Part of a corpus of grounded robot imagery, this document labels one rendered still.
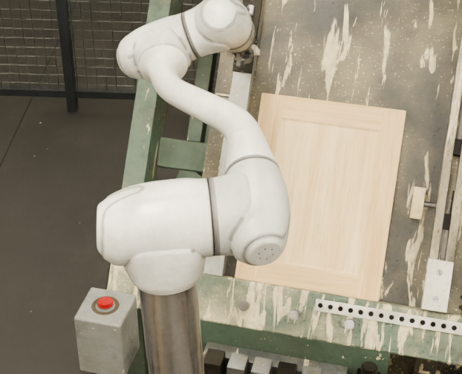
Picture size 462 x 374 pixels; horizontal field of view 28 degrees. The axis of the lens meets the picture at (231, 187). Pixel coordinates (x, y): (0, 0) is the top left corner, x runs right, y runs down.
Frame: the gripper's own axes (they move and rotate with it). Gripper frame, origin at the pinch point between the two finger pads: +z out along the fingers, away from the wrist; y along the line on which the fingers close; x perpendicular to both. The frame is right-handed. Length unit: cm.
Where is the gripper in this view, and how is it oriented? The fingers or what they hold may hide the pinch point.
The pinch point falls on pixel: (251, 49)
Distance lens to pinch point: 230.2
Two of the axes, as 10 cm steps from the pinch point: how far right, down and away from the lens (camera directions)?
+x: -9.7, -1.4, 2.0
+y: 1.5, -9.9, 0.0
